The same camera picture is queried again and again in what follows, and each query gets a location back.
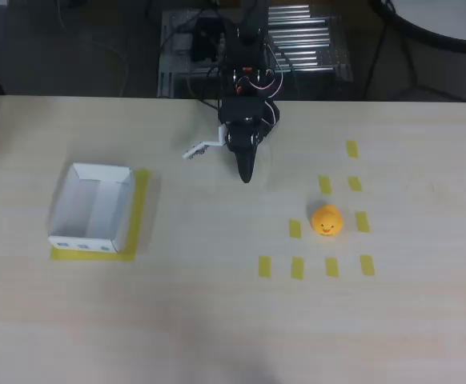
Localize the yellow rubber duck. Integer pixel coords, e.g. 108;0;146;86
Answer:
311;204;344;238

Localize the white open cardboard box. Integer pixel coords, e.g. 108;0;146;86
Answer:
47;162;135;254

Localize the black device on cart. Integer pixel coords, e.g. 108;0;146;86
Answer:
190;16;223;63

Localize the round white table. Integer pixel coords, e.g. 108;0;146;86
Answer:
363;0;466;103

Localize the black camera cable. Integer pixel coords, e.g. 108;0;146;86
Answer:
184;66;223;115

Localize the aluminium frame cart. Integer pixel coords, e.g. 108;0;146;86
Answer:
157;3;355;99

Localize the white floor cable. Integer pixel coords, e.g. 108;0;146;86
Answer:
56;0;131;97

